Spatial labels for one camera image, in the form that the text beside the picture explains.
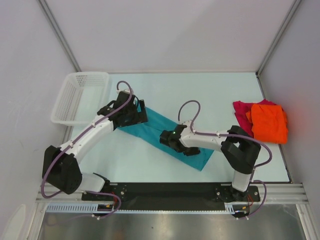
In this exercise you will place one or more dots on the magenta folded t shirt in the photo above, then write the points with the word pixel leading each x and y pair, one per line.
pixel 240 110

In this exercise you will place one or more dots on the orange folded t shirt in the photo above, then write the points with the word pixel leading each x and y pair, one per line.
pixel 269 123

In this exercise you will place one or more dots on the teal t shirt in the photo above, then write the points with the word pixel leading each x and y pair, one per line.
pixel 156 132

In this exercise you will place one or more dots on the aluminium frame rail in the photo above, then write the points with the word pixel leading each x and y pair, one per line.
pixel 276 193

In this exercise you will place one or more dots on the white plastic basket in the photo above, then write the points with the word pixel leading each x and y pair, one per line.
pixel 82 94

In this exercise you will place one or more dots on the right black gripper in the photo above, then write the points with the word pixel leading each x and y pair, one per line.
pixel 195 151

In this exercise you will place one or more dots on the white slotted cable duct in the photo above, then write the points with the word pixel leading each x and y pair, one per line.
pixel 95 208

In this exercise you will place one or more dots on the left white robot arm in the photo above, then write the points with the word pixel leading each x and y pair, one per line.
pixel 61 164

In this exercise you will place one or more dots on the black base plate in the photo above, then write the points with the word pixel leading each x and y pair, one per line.
pixel 178 196

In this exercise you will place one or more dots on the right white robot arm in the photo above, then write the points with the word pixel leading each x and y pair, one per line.
pixel 240 150

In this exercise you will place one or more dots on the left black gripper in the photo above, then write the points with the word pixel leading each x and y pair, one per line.
pixel 139 117

